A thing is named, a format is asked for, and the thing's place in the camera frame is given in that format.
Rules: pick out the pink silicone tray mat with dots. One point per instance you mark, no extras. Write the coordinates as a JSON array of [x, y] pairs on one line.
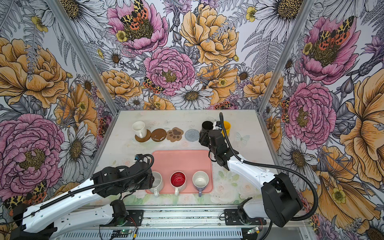
[[186, 161]]

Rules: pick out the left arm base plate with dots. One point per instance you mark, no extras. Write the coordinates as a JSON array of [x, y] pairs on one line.
[[134, 218]]

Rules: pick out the dark brown round coaster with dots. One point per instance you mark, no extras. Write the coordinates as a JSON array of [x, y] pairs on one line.
[[158, 135]]

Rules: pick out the circuit board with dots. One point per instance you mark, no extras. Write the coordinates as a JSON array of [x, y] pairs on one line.
[[254, 230], [123, 234]]

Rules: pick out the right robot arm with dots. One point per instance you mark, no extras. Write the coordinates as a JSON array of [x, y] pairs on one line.
[[279, 203]]

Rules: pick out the brown paw shaped coaster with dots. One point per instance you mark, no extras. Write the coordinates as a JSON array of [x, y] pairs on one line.
[[175, 135]]

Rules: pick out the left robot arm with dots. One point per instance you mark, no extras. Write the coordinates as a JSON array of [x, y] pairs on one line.
[[61, 215]]

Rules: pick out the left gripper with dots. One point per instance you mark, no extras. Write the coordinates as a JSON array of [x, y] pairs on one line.
[[146, 183]]

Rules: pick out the black mug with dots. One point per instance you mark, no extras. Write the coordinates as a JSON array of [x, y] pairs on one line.
[[207, 126]]

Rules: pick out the grey round felt coaster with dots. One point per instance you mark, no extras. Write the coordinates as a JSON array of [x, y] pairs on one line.
[[192, 135]]

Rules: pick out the red inside mug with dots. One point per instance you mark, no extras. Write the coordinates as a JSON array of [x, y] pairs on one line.
[[178, 181]]

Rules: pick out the yellow mug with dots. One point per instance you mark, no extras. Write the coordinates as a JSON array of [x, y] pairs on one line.
[[227, 129]]

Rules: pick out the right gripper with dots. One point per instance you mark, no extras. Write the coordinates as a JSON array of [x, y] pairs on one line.
[[203, 138]]

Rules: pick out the aluminium front rail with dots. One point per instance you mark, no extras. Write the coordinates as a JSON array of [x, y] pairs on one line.
[[155, 217]]

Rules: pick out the right circuit board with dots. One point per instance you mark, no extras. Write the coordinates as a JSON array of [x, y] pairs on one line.
[[254, 230]]

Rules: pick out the white lavender mug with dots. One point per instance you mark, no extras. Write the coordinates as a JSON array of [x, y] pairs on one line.
[[200, 181]]

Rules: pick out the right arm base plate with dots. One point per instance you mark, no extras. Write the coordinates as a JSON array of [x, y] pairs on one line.
[[238, 217]]

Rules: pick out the left circuit board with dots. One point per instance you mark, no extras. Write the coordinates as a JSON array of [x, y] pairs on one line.
[[123, 234]]

